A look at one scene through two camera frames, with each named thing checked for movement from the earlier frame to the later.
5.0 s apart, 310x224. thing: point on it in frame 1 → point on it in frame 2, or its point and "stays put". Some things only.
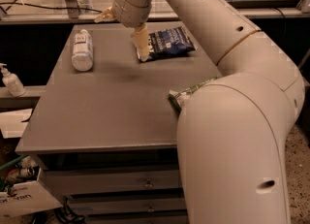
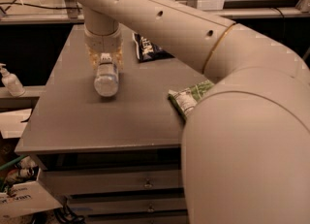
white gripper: (123, 14) → (103, 44)
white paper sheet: (14, 123) stays put
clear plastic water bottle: (82, 53) → (107, 80)
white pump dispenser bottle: (12, 81) stays put
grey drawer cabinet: (106, 131) stays put
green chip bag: (179, 97) stays put
